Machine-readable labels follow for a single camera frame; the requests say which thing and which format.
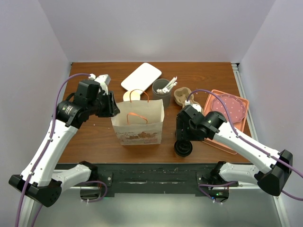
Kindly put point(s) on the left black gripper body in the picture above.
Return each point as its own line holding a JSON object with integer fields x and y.
{"x": 100, "y": 107}

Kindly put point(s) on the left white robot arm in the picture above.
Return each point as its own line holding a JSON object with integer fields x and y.
{"x": 38, "y": 180}

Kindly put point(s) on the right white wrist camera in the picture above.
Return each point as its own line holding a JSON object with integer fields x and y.
{"x": 196, "y": 106}

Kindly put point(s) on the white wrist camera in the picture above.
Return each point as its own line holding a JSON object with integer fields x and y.
{"x": 103, "y": 81}
{"x": 196, "y": 106}

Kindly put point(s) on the grey cylindrical holder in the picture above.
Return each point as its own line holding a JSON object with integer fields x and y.
{"x": 159, "y": 84}

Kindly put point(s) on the white oblong tray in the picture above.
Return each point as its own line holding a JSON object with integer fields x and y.
{"x": 141, "y": 78}

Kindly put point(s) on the stack of paper cups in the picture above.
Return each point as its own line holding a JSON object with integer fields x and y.
{"x": 131, "y": 96}

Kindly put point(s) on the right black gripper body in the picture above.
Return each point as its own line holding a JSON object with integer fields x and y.
{"x": 188, "y": 133}

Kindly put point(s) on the beige paper takeout bag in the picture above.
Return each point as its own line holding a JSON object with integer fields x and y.
{"x": 139, "y": 122}

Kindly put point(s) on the brown paper coffee cup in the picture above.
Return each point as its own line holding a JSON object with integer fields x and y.
{"x": 182, "y": 149}

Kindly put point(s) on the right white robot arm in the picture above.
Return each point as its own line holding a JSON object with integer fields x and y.
{"x": 269, "y": 169}

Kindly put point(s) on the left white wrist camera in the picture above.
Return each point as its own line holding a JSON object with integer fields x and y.
{"x": 103, "y": 81}

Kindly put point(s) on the pink dotted plate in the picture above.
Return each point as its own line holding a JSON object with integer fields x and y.
{"x": 236, "y": 106}

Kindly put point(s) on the black coffee cup lid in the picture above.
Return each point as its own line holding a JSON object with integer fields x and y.
{"x": 182, "y": 147}

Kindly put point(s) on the cardboard cup carrier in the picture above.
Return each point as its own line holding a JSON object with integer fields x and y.
{"x": 181, "y": 95}

